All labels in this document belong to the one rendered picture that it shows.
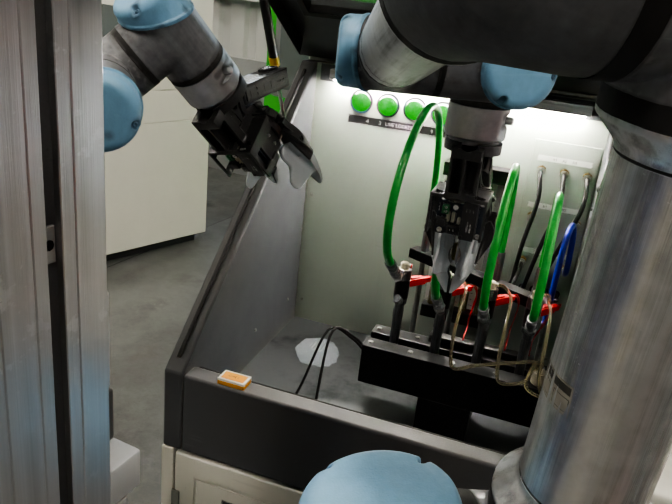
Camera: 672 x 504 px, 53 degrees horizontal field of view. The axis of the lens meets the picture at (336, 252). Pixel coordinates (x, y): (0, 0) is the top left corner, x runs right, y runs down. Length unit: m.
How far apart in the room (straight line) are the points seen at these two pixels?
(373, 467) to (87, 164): 0.31
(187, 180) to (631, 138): 4.00
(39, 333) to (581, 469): 0.32
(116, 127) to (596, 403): 0.46
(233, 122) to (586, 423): 0.58
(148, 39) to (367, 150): 0.82
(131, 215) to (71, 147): 3.78
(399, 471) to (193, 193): 3.89
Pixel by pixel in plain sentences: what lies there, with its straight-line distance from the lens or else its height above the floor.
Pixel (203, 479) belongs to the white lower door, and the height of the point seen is 0.74.
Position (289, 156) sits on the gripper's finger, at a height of 1.38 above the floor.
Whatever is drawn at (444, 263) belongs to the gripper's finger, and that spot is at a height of 1.27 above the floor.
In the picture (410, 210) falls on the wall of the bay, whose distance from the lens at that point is 1.53.
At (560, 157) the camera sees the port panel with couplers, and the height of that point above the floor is 1.33.
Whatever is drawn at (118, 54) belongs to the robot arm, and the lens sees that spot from 0.80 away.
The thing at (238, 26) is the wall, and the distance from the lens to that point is 6.02.
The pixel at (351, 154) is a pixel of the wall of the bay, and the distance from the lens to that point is 1.54.
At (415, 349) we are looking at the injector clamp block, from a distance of 1.31.
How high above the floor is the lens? 1.59
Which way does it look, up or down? 21 degrees down
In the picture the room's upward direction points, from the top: 6 degrees clockwise
